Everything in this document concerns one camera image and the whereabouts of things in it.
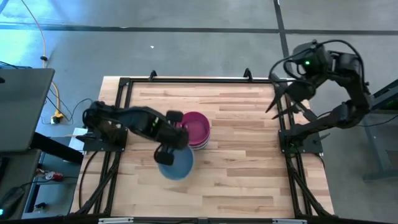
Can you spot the white paper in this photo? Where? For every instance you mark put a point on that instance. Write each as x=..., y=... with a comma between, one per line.
x=77, y=140

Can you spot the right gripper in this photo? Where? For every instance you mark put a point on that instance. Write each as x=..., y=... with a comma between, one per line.
x=297, y=90

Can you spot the short black floor tape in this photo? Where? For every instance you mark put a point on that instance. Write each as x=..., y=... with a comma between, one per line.
x=281, y=31

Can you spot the black computer mouse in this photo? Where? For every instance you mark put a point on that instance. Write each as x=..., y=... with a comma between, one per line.
x=11, y=199

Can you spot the black bowl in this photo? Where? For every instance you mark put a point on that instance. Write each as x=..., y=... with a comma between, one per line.
x=197, y=127

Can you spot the yellow power plug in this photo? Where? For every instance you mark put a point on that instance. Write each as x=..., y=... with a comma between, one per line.
x=57, y=118

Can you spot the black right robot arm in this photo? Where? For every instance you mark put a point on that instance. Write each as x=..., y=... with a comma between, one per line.
x=357, y=93

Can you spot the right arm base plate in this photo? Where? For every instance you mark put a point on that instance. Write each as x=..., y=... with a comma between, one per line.
x=308, y=147

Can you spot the white bowl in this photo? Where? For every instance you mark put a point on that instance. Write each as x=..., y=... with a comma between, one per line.
x=202, y=147

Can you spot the red can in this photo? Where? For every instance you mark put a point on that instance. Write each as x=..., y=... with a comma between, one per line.
x=56, y=176

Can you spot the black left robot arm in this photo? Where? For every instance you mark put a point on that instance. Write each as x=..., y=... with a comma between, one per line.
x=133, y=119

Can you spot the black frame bracket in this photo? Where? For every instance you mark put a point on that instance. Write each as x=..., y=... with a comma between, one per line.
x=152, y=74
x=247, y=73

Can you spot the grey cart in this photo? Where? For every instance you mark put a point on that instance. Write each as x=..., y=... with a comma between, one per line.
x=382, y=140

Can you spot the long black floor tape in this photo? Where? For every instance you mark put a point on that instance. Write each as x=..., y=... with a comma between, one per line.
x=155, y=29

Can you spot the large blue bowl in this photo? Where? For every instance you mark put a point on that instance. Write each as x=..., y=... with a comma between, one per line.
x=177, y=168

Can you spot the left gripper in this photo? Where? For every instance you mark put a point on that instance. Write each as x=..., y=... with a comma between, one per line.
x=175, y=137

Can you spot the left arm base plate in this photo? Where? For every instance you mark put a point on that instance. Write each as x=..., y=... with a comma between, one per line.
x=105, y=145

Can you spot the dark desk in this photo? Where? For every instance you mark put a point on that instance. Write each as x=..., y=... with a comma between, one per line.
x=56, y=147

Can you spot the grey side desk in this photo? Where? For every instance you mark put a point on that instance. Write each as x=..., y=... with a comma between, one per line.
x=25, y=105

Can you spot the black aluminium table frame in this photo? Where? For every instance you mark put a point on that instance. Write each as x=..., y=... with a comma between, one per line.
x=199, y=80

